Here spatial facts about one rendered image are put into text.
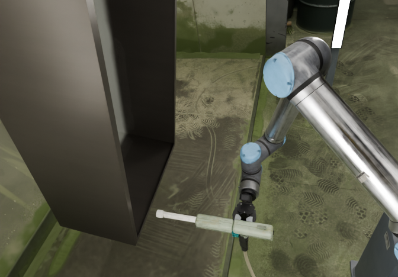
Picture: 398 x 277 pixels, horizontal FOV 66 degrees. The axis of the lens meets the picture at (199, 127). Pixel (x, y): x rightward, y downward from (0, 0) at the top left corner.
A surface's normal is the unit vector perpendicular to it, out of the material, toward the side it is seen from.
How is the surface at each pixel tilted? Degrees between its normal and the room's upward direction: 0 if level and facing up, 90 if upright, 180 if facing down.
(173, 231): 0
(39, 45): 90
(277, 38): 90
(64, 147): 90
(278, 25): 90
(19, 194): 57
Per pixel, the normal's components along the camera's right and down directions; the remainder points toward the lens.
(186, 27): -0.24, 0.69
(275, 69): -0.84, 0.42
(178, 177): -0.14, -0.72
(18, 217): 0.73, -0.33
